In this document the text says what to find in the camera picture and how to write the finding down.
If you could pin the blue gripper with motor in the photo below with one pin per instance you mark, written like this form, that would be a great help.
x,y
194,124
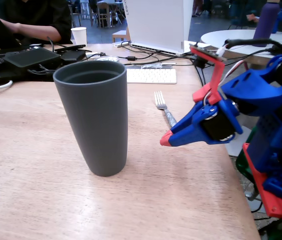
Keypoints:
x,y
199,127

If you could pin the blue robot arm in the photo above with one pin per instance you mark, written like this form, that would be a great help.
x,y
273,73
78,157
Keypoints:
x,y
256,90

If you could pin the bystander forearm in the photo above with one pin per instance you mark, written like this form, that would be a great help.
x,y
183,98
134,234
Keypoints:
x,y
36,31

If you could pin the white keyboard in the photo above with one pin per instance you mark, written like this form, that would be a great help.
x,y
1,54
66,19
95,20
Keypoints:
x,y
151,76

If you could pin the crumpled foil wrapper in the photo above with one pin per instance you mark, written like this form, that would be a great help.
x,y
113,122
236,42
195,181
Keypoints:
x,y
152,66

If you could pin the tall gray plastic cup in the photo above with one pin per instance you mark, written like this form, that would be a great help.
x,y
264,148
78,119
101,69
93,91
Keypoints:
x,y
96,120

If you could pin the round white table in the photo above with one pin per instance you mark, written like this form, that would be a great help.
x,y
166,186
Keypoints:
x,y
231,36

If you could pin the round metal tin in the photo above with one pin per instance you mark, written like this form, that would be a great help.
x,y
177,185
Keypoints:
x,y
106,59

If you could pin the white usb hub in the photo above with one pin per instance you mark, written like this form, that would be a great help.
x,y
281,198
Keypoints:
x,y
119,44

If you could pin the wooden stool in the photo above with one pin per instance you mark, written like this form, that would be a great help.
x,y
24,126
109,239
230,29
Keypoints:
x,y
121,35

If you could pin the purple bottle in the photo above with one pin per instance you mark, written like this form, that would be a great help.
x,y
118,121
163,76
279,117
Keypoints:
x,y
266,25

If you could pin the black power brick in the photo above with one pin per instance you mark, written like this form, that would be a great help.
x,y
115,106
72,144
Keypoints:
x,y
72,56

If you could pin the wooden chair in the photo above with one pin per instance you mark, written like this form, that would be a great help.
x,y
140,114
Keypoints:
x,y
104,15

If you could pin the white paper cup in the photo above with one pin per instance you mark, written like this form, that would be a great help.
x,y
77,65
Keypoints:
x,y
79,36

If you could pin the black phone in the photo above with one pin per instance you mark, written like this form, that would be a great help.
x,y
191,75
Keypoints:
x,y
69,48

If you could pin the black flat pad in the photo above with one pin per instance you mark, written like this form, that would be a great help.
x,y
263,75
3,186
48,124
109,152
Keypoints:
x,y
31,57

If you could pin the person in dark shirt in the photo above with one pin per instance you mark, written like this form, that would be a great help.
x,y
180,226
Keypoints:
x,y
43,12

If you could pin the red wrist camera mount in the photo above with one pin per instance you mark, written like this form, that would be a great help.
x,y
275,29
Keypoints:
x,y
217,75

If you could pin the red robot base plate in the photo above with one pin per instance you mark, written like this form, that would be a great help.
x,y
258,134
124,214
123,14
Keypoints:
x,y
268,197

